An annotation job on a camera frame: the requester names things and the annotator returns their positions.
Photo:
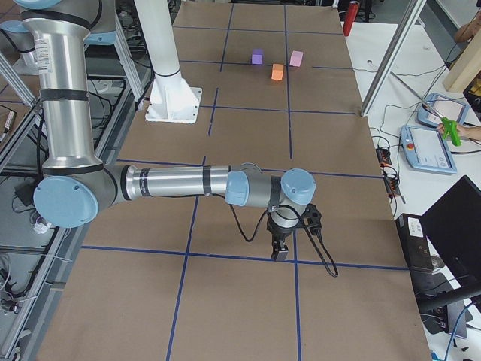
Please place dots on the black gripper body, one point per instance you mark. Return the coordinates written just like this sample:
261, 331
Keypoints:
278, 233

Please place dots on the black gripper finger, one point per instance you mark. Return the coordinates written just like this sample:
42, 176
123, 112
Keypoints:
275, 249
282, 253

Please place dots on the orange foam cube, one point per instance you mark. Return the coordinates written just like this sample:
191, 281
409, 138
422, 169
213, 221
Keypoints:
277, 72

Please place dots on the purple foam cube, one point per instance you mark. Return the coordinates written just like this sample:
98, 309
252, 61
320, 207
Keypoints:
257, 56

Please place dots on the silver reacher grabber tool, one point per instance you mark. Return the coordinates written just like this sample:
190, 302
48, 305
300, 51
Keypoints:
450, 126

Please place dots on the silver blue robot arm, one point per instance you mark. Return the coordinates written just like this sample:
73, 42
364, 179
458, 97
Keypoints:
77, 185

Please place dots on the person's hand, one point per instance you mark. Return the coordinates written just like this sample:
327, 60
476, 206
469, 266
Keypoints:
471, 132

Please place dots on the black computer box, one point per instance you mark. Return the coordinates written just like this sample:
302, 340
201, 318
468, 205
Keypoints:
414, 243

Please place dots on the blue teach pendant near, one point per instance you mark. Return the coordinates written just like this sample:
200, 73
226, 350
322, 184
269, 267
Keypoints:
425, 150

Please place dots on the blue teach pendant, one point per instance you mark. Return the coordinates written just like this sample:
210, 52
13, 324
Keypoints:
450, 108
425, 150

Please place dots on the black monitor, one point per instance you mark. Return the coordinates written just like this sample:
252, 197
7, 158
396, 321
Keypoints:
452, 225

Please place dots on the pink foam cube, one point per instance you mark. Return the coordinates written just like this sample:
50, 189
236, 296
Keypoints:
296, 58

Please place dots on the blue teach pendant far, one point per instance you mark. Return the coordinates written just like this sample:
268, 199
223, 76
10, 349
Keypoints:
450, 108

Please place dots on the red cylinder tube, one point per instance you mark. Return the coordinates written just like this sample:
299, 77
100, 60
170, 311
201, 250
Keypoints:
351, 14

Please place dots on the wooden beam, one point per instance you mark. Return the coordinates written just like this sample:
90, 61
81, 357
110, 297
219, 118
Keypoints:
467, 66

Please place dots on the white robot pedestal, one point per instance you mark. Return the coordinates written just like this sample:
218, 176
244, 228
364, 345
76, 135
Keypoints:
172, 100

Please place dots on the aluminium frame post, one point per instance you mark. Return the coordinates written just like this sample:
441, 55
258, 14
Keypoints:
409, 18

